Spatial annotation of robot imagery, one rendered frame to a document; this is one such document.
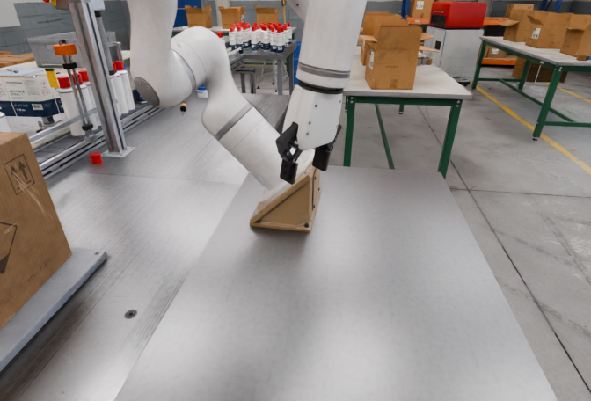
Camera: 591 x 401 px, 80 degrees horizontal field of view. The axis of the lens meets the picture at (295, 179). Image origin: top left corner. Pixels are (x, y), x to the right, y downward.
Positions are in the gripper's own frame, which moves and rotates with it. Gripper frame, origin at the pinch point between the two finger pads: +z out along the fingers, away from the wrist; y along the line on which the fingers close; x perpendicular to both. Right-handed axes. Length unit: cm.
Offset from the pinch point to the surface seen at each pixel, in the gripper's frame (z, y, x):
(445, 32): -17, -533, -167
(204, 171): 26, -15, -49
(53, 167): 31, 17, -82
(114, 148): 29, -3, -83
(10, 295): 24, 41, -25
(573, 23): -50, -438, -9
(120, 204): 29, 11, -49
